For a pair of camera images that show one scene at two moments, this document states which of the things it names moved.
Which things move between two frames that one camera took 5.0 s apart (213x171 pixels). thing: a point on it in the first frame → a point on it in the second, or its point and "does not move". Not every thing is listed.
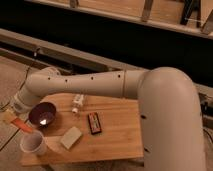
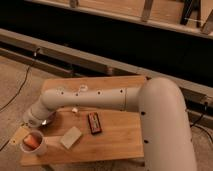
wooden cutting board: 120,136 does not move
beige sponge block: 71,137 does not move
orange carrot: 22,125 → 31,142
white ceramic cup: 34,143 does not move
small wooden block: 8,117 → 20,134
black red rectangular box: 94,122 does not move
